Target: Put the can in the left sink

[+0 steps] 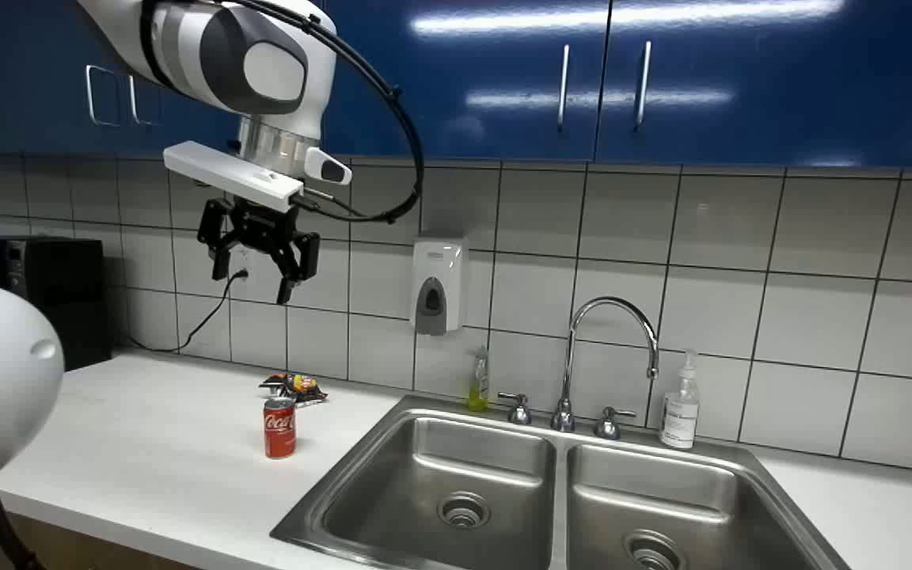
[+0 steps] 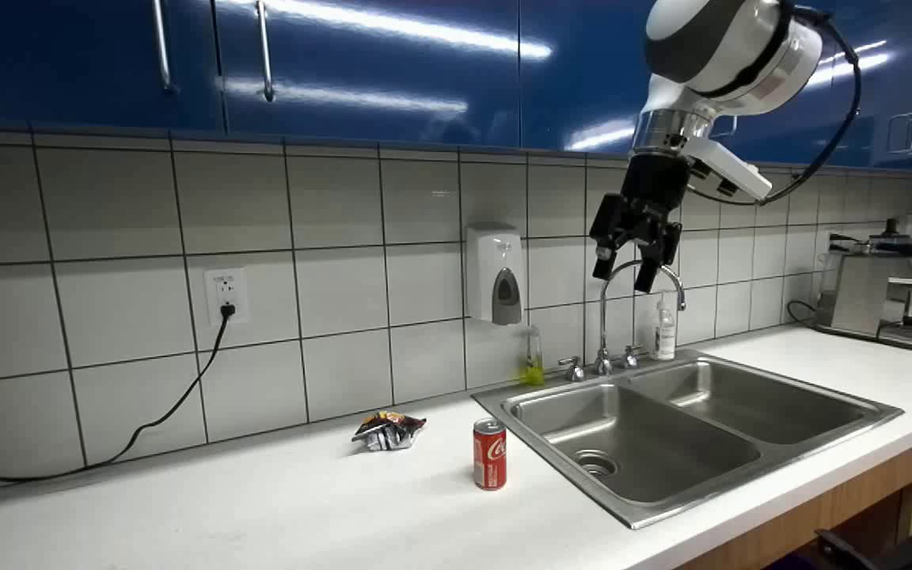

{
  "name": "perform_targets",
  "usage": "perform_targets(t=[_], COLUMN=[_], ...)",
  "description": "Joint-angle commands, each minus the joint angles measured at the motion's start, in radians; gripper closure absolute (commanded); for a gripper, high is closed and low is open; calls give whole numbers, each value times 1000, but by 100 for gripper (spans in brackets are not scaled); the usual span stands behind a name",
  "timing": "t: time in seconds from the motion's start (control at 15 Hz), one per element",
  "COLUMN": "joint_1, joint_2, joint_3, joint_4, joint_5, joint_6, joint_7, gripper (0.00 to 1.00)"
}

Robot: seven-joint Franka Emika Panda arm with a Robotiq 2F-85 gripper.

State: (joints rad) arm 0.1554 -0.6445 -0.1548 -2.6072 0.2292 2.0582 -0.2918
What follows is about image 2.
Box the white wall outlet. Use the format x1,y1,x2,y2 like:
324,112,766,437
207,269,250,324

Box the chrome sink faucet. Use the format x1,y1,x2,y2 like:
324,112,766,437
557,260,688,382

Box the black power cord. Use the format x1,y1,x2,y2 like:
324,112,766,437
0,300,240,487

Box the green dish soap bottle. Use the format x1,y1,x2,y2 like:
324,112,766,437
517,326,547,388

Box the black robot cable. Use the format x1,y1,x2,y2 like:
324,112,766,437
688,2,868,208

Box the crumpled snack wrapper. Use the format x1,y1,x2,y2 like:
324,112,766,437
352,413,426,454

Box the white wall soap dispenser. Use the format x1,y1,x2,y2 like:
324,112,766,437
467,228,527,326

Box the silver coffee machine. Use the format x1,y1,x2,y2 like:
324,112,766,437
818,223,912,350

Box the red cola can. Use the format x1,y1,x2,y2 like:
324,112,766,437
472,422,507,490

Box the stainless steel double sink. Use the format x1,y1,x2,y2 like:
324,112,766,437
483,356,901,528

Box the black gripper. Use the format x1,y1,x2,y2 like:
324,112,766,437
590,155,689,296

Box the white bottle behind sink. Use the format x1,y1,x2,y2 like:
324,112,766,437
657,300,678,362

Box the wooden lower cabinet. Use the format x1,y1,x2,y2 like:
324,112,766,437
682,451,912,570

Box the black chair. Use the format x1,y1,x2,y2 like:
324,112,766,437
762,528,912,570

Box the blue upper cabinets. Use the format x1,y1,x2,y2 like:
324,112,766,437
0,0,912,169

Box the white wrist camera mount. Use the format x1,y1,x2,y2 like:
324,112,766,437
683,137,773,201

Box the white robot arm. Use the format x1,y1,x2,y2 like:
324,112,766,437
590,0,823,291

